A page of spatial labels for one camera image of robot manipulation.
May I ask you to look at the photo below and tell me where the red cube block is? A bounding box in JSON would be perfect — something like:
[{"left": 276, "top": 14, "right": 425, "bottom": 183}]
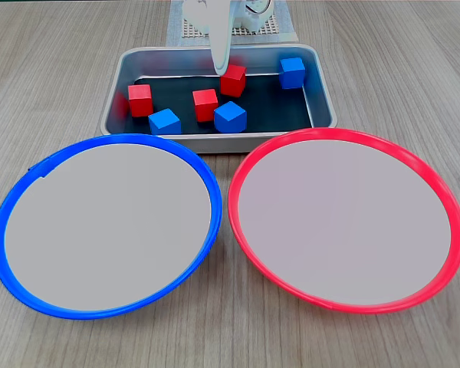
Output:
[
  {"left": 192, "top": 88, "right": 219, "bottom": 123},
  {"left": 127, "top": 84, "right": 154, "bottom": 118},
  {"left": 219, "top": 64, "right": 248, "bottom": 97}
]

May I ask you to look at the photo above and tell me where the blue cube block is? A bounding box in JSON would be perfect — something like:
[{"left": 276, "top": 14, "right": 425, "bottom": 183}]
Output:
[
  {"left": 213, "top": 100, "right": 248, "bottom": 134},
  {"left": 278, "top": 57, "right": 306, "bottom": 90},
  {"left": 147, "top": 108, "right": 182, "bottom": 136}
]

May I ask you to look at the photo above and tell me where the black tray liner mat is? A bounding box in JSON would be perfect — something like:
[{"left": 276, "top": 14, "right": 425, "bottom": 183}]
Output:
[{"left": 124, "top": 73, "right": 314, "bottom": 135}]

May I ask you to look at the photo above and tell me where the silver metal tray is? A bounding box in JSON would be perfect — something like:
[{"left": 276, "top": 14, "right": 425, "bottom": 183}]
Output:
[{"left": 99, "top": 44, "right": 338, "bottom": 154}]

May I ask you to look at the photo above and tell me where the white mesh grip mat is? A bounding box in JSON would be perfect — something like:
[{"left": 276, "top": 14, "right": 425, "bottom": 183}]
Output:
[{"left": 182, "top": 15, "right": 281, "bottom": 39}]

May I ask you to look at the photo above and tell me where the blue rimmed white dish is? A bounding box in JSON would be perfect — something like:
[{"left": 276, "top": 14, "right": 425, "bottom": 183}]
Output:
[{"left": 0, "top": 133, "right": 223, "bottom": 321}]

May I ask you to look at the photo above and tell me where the red rimmed white dish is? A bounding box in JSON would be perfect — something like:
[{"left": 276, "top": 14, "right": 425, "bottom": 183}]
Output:
[{"left": 227, "top": 127, "right": 460, "bottom": 315}]

